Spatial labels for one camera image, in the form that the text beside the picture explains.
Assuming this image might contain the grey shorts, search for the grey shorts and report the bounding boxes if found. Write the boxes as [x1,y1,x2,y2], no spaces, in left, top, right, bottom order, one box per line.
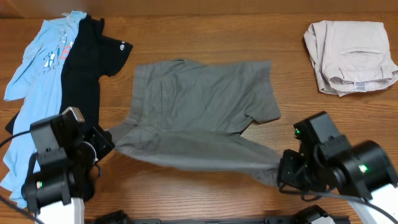
[110,59,281,186]

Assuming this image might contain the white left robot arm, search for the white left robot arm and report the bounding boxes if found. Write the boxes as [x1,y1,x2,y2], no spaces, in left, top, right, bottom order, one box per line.
[22,107,114,223]

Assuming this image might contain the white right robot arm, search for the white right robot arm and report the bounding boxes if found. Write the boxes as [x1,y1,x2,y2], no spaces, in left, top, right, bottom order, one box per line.
[277,111,397,223]

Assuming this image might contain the black t-shirt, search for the black t-shirt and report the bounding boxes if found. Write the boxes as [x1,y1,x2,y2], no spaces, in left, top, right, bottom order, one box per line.
[6,14,133,134]

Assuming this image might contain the light blue t-shirt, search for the light blue t-shirt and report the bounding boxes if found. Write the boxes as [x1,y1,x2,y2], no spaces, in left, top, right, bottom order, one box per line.
[1,11,87,208]

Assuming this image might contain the folded beige shorts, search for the folded beige shorts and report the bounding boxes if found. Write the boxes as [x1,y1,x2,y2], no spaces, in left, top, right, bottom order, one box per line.
[303,21,397,96]

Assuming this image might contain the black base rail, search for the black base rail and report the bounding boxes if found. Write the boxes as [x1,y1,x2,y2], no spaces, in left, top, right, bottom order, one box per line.
[85,205,351,224]

